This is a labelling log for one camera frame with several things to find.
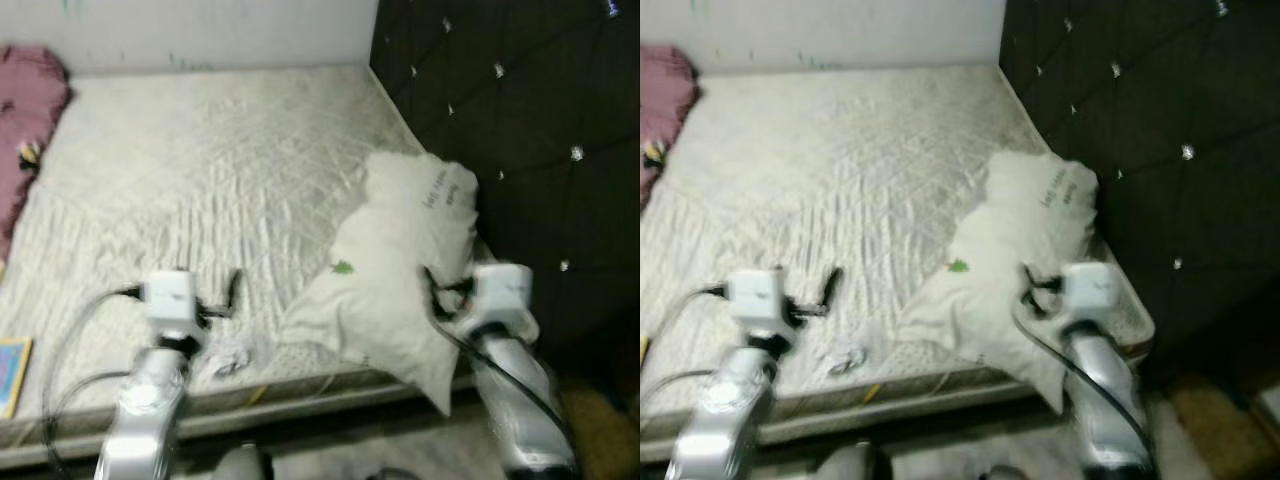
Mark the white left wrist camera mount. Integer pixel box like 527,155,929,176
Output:
143,270,206,341
725,268,791,336

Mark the white quilted mattress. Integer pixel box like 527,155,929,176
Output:
0,65,496,451
640,65,1156,446

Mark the dark bed frame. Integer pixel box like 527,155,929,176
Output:
0,375,481,471
640,375,1151,466

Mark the white pillow green tree print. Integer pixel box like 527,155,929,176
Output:
278,150,479,416
897,150,1101,413

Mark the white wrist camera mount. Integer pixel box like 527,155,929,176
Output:
725,268,791,336
143,270,206,341
1060,262,1116,331
470,263,536,326

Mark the white tissue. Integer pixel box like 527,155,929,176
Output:
820,335,869,376
205,335,256,379

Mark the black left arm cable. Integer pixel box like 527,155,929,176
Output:
640,285,731,471
40,285,146,480

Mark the brown floor rug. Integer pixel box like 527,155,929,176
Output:
555,375,641,480
1165,375,1280,480

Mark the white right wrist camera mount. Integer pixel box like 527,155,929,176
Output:
470,263,536,326
1060,262,1116,331

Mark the dark tufted headboard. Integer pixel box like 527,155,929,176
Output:
370,0,641,371
998,0,1280,371

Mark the grey left robot leg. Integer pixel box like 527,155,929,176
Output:
815,442,881,480
210,445,273,480

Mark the pink cartoon print blanket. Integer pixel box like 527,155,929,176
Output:
640,45,701,206
0,45,73,266

